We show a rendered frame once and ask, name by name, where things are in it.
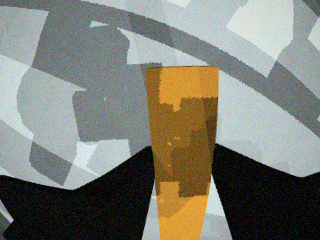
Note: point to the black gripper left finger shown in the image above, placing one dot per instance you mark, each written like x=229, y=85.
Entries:
x=113, y=207

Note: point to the orange bar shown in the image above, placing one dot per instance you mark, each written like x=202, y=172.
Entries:
x=182, y=113

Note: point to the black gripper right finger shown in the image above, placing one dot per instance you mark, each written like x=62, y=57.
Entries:
x=259, y=202

